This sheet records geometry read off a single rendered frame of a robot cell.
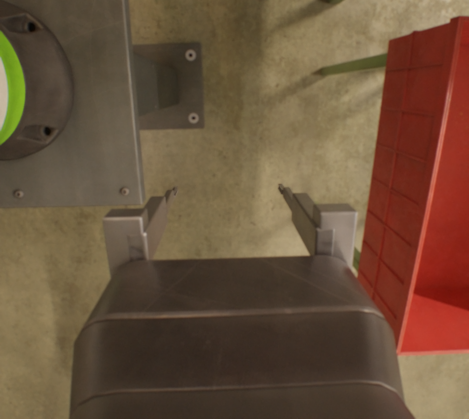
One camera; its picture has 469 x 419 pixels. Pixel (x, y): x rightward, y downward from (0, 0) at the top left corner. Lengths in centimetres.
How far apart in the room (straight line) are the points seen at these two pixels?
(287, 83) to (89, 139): 100
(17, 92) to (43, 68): 4
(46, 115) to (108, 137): 6
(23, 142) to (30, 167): 5
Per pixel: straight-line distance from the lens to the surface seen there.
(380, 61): 86
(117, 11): 36
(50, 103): 34
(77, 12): 37
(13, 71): 30
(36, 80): 33
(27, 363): 200
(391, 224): 74
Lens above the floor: 125
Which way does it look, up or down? 74 degrees down
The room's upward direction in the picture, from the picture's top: 172 degrees clockwise
